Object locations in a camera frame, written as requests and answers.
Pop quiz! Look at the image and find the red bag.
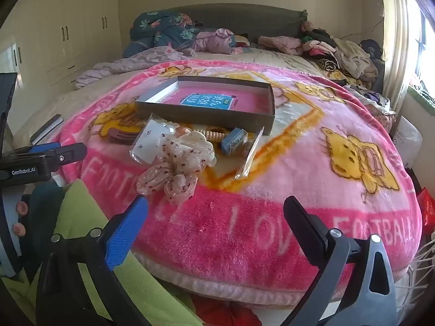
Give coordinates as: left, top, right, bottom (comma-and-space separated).
416, 187, 435, 225

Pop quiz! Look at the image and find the white wire rack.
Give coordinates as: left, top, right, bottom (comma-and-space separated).
397, 234, 435, 313

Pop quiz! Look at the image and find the white earring card packet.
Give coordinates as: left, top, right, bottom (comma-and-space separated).
129, 114, 179, 165

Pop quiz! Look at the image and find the small blue box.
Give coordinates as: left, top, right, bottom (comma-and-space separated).
221, 127, 250, 155

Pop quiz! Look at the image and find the person's green garment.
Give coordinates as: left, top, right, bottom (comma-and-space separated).
0, 180, 204, 326

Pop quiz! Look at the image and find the cream curtain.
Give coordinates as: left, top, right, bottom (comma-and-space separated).
379, 0, 418, 109

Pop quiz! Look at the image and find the dark teal cloth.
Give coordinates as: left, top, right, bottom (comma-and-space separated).
18, 181, 73, 269

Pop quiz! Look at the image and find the person's left hand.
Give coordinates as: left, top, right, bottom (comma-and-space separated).
12, 200, 30, 237

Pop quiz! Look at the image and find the red cloth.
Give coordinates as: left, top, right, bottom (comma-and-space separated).
194, 299, 259, 326

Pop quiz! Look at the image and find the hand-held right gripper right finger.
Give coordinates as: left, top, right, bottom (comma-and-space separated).
283, 195, 396, 326

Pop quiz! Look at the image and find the pink knit garment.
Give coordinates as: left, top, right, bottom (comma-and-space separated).
257, 36, 305, 55

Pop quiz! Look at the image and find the grey bed headboard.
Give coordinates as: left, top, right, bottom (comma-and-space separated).
160, 4, 308, 41

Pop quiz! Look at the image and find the maroon hair clip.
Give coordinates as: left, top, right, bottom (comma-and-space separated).
108, 127, 143, 143

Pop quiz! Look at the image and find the floral fabric scrunchie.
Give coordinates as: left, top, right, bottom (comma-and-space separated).
136, 136, 213, 204

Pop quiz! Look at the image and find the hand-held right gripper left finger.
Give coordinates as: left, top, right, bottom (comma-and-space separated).
36, 195, 150, 326

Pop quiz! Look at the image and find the bed with beige sheet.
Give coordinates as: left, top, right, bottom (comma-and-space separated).
14, 48, 391, 143

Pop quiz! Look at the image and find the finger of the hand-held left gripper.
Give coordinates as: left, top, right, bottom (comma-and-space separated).
30, 115, 64, 145
15, 142, 88, 174

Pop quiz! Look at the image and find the purple pink garment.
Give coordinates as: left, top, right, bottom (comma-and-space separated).
192, 28, 250, 55

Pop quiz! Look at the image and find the white plastic bag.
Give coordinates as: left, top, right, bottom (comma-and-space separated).
392, 115, 424, 168

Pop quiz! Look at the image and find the long clear plastic packet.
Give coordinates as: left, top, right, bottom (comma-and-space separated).
234, 126, 266, 179

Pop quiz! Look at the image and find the cream wardrobe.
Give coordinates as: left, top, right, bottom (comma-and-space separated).
0, 0, 123, 92

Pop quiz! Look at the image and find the grey cardboard box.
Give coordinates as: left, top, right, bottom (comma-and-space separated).
134, 76, 276, 136

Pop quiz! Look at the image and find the window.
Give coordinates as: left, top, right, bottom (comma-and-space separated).
406, 0, 435, 85

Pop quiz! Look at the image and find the patterned purple cloth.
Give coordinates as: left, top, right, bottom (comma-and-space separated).
343, 85, 396, 133

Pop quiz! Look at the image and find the dark floral quilt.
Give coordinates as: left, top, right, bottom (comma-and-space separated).
122, 11, 204, 58

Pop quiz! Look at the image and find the peach spiral hair tie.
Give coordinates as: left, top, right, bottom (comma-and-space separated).
199, 126, 235, 141

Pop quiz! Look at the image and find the pile of clothes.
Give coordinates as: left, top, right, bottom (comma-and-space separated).
299, 20, 386, 85

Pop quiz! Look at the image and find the lavender sheet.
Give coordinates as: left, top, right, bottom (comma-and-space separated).
75, 46, 196, 90

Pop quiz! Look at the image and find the pink printed blanket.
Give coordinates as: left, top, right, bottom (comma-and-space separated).
56, 59, 424, 308

